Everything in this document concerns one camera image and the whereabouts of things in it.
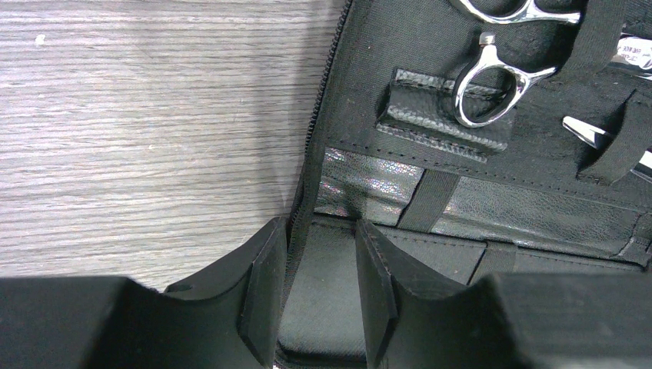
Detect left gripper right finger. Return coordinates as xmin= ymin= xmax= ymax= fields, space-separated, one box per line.
xmin=355 ymin=221 xmax=651 ymax=368

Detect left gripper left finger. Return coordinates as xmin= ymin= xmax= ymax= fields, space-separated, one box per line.
xmin=1 ymin=218 xmax=287 ymax=368

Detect silver scissors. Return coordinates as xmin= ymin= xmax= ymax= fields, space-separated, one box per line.
xmin=562 ymin=116 xmax=651 ymax=185
xmin=451 ymin=1 xmax=651 ymax=128

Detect black zip tool case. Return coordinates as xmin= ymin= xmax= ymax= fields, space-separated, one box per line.
xmin=276 ymin=1 xmax=651 ymax=368

